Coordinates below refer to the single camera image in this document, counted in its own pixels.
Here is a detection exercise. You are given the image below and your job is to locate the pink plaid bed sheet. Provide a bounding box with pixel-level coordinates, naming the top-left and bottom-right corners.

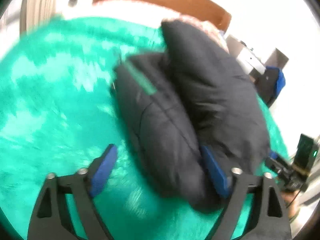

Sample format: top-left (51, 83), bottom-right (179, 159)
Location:
top-left (89, 0), bottom-right (228, 51)

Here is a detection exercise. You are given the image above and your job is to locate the small white desk fan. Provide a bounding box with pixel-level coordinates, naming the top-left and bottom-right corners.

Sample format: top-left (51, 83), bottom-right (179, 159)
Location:
top-left (68, 0), bottom-right (78, 8)

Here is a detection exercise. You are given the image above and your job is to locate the black coat on chair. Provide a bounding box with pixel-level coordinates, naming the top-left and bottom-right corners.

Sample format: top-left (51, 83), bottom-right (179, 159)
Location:
top-left (249, 67), bottom-right (280, 108)

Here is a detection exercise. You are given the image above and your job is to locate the person's right hand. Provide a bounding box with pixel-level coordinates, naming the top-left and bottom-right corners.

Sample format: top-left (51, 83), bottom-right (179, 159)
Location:
top-left (281, 190), bottom-right (300, 220)

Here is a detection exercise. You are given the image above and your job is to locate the white nightstand with drawer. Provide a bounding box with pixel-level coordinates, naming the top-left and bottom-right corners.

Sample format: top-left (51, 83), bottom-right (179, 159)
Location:
top-left (226, 35), bottom-right (265, 75)

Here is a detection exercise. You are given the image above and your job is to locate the black puffer jacket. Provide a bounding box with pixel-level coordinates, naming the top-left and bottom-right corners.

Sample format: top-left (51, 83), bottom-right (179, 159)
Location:
top-left (114, 20), bottom-right (271, 212)

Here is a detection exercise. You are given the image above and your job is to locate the blue garment on chair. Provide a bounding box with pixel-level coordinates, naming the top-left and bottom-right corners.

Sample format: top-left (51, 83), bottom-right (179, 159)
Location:
top-left (266, 66), bottom-right (286, 99)

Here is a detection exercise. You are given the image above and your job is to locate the green satin bedspread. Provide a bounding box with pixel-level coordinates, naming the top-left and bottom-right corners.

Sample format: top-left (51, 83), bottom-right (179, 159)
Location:
top-left (1, 18), bottom-right (281, 239)

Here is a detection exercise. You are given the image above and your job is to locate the beige curtain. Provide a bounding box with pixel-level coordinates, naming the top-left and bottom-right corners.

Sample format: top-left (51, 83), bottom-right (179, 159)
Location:
top-left (20, 0), bottom-right (56, 36)

